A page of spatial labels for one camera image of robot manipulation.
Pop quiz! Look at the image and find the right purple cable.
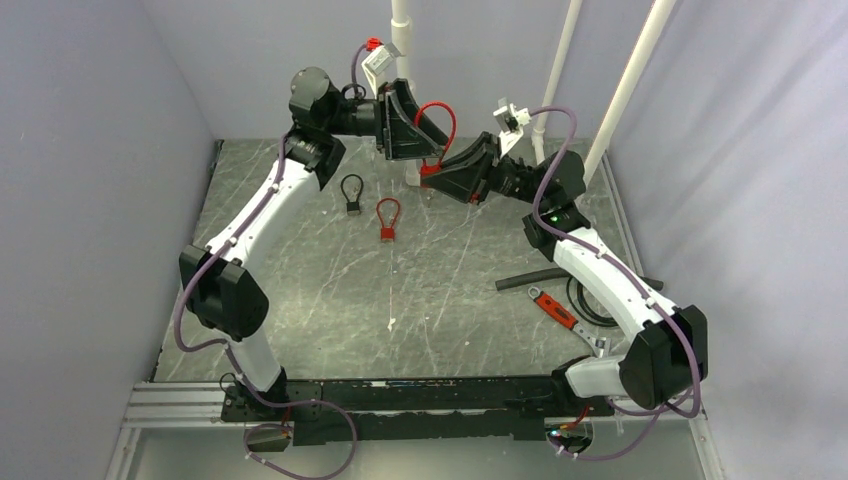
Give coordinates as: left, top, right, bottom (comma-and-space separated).
529, 105, 702, 463

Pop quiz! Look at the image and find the red cable lock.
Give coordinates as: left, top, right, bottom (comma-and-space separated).
414, 101, 457, 176
375, 197, 402, 243

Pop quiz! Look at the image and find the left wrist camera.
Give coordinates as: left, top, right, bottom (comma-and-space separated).
360, 37, 403, 95

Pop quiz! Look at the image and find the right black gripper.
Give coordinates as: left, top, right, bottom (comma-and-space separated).
422, 131, 549, 208

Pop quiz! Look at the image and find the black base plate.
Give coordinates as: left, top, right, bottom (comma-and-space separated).
221, 375, 613, 446

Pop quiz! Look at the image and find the black cable lock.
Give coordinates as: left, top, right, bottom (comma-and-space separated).
339, 173, 364, 216

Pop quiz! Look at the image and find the black corrugated hose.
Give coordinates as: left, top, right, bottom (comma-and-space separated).
495, 266, 665, 293

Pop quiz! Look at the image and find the white PVC pipe frame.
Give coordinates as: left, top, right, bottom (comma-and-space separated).
406, 1, 677, 171

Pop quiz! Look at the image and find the red handled tool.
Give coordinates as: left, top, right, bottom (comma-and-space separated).
527, 286, 607, 358

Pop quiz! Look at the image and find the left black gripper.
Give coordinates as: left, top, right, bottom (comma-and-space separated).
324, 79, 447, 161

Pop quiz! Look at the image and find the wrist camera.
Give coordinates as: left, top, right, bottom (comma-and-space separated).
360, 37, 403, 95
493, 97, 531, 158

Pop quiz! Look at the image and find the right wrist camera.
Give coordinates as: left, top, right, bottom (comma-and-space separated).
493, 97, 531, 158

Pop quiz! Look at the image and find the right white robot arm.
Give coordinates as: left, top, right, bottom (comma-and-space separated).
421, 133, 708, 418

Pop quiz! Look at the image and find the purple cable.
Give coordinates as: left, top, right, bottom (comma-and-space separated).
529, 105, 702, 463
173, 38, 360, 480

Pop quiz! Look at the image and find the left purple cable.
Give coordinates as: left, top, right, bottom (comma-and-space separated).
173, 38, 360, 480

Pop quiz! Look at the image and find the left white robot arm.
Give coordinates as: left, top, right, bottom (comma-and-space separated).
172, 67, 449, 420

